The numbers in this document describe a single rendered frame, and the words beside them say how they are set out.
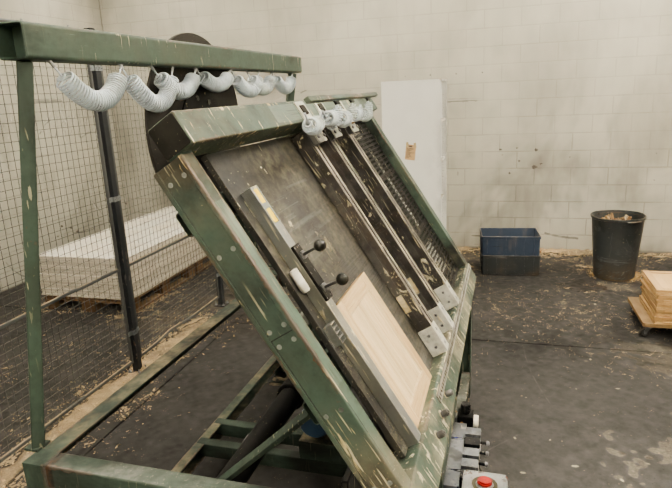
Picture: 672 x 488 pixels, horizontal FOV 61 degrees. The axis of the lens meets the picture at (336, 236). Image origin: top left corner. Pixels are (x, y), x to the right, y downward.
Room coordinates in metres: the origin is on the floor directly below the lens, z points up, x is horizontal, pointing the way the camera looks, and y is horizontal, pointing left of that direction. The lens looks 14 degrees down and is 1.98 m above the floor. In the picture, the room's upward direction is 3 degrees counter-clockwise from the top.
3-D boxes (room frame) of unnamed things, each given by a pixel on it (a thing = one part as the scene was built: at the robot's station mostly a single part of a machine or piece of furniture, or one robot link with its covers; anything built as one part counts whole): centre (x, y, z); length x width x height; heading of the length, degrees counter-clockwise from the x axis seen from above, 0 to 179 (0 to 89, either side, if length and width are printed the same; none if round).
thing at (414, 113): (5.99, -0.87, 1.03); 0.61 x 0.58 x 2.05; 164
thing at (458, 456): (1.77, -0.43, 0.69); 0.50 x 0.14 x 0.24; 163
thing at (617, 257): (5.61, -2.85, 0.33); 0.52 x 0.51 x 0.65; 164
